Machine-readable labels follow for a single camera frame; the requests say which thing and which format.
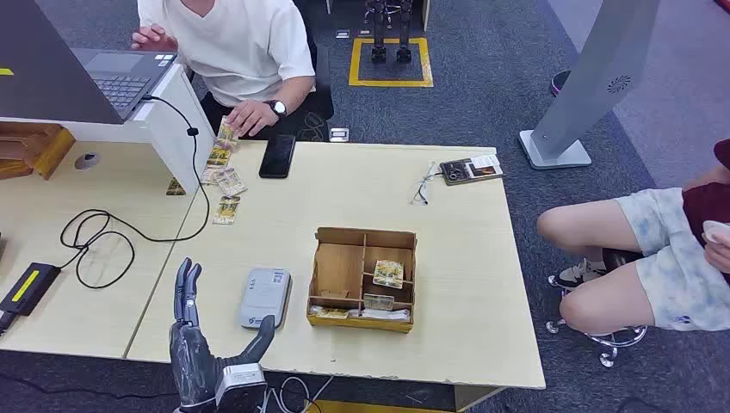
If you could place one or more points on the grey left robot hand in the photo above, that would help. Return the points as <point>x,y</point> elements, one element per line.
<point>191,353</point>

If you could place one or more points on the person's left hand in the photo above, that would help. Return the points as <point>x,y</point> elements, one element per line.
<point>720,256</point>
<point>251,117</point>

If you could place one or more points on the person's right hand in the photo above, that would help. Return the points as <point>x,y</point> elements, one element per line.
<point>153,39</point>

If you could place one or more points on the white round container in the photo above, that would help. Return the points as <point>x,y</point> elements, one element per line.
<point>716,229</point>

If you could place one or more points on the person's left forearm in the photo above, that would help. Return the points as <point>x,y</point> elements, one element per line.
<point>291,91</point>

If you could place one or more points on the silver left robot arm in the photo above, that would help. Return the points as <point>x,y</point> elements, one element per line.
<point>194,411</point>

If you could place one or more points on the person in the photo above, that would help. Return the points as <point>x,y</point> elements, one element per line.
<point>673,273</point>
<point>239,51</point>

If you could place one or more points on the grey card reader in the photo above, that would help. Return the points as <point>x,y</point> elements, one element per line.
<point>265,296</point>

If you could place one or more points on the wooden divided card box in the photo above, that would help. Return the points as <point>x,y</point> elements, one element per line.
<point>336,268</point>

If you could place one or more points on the black wristwatch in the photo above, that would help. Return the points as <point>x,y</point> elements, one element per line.
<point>278,108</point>

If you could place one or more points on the black smartphone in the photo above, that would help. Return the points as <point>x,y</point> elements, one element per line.
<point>278,157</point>

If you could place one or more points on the white laptop stand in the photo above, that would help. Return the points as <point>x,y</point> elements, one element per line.
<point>171,125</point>

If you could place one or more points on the silver floor socket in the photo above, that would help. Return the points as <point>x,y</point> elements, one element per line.
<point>339,135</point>

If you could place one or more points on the dark grey laptop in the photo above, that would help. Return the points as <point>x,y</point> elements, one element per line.
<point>45,68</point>

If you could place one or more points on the small silver floor plate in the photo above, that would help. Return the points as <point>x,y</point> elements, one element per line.
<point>365,33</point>
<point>343,34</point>

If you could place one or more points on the grey round desk grommet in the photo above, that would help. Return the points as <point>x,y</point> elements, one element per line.
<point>86,161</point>

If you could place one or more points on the black humanoid robot leg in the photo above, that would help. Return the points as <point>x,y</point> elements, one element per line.
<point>404,54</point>
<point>379,54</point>

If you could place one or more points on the yellow floor tape square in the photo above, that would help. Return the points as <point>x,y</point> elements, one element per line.
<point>390,83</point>

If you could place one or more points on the white black sneaker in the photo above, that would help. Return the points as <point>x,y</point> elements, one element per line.
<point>573,275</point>

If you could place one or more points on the chrome stool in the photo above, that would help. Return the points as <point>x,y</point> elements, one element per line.
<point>607,356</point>

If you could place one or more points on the wooden storage box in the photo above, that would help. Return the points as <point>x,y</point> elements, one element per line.
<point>34,149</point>

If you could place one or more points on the black power adapter yellow label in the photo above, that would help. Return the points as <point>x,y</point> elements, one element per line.
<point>28,288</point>

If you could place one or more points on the white paper slips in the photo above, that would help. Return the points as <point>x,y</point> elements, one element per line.
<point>382,314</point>

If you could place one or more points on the black product package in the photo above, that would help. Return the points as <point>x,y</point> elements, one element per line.
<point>456,171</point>

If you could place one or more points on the grey kiosk stand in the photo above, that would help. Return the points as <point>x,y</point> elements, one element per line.
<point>599,68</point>

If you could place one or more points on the black purple round base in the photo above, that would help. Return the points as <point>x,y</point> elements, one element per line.
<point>559,84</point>

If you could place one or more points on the beige desk leg panel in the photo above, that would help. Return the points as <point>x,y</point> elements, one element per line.
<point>473,399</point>

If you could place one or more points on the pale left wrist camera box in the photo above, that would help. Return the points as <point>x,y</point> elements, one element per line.
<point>239,390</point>

